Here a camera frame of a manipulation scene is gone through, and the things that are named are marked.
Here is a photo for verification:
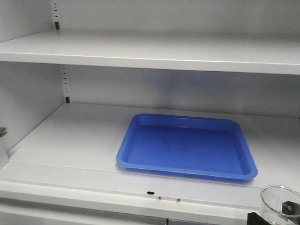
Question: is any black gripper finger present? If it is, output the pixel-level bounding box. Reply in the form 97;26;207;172
247;212;270;225

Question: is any clear glass beaker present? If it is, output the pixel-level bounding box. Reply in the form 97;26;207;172
259;185;300;225

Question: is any upper grey cabinet shelf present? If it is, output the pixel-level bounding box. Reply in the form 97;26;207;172
0;30;300;75

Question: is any grey cabinet shelf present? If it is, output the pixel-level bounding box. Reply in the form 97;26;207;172
0;30;300;75
0;104;300;208

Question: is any lower grey cabinet shelf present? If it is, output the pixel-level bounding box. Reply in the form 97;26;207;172
0;104;300;208

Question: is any blue plastic tray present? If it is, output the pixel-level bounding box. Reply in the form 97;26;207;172
116;113;258;181

